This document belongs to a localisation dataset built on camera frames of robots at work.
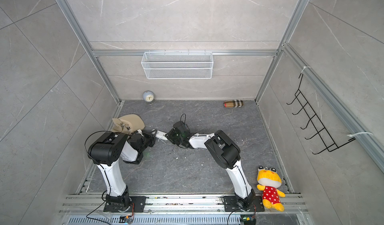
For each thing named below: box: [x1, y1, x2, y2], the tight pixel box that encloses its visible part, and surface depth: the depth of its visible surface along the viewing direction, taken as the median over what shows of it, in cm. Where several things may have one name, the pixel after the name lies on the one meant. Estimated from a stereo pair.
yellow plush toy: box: [256, 165, 286, 212], surface depth 76 cm
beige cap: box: [110, 113, 145, 135], surface depth 105 cm
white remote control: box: [156, 130, 168, 141], surface depth 97 cm
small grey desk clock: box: [142, 90, 156, 106], surface depth 117 cm
